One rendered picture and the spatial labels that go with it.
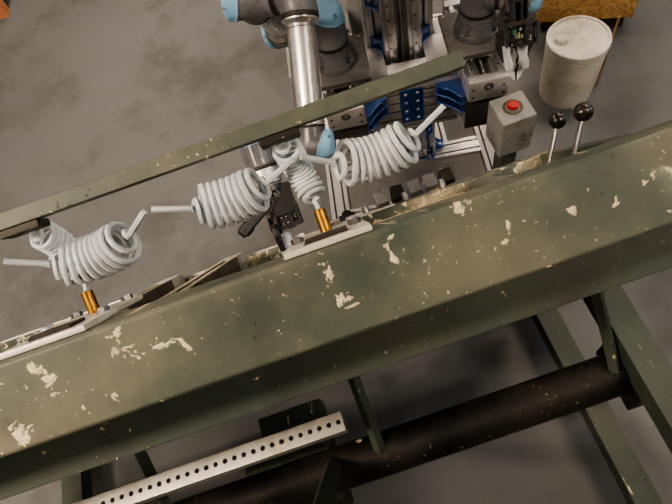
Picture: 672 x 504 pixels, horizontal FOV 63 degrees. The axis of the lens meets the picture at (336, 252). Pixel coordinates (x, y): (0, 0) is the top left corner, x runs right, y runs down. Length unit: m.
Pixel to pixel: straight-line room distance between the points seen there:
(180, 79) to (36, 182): 1.10
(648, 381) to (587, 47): 1.77
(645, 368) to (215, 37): 3.24
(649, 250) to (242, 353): 0.61
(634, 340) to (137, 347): 1.46
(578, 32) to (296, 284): 2.67
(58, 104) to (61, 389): 3.60
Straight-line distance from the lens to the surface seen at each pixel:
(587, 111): 1.19
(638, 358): 1.79
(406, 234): 0.58
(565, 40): 3.03
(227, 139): 0.67
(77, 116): 4.02
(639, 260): 0.91
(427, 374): 2.50
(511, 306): 0.84
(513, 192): 0.61
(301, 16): 1.47
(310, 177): 0.72
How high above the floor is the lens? 2.43
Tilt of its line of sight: 61 degrees down
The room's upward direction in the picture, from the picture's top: 21 degrees counter-clockwise
